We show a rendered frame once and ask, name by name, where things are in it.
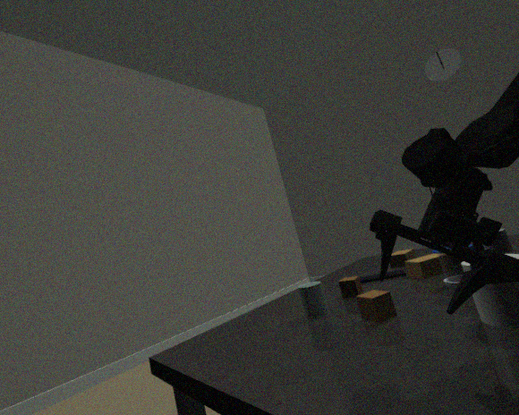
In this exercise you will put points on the glass french press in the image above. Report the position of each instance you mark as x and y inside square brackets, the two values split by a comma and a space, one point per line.
[452, 267]

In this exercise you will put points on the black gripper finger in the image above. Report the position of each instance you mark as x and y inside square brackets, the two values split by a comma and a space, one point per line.
[471, 282]
[387, 241]

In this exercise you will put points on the brown cube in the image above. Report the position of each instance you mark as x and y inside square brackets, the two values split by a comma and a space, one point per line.
[350, 286]
[376, 306]

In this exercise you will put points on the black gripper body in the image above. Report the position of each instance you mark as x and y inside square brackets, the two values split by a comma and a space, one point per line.
[492, 261]

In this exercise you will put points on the tan rectangular block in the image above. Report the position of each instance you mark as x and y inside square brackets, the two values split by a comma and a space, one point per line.
[425, 266]
[398, 258]

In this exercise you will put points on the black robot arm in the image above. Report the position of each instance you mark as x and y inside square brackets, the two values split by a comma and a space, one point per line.
[448, 165]

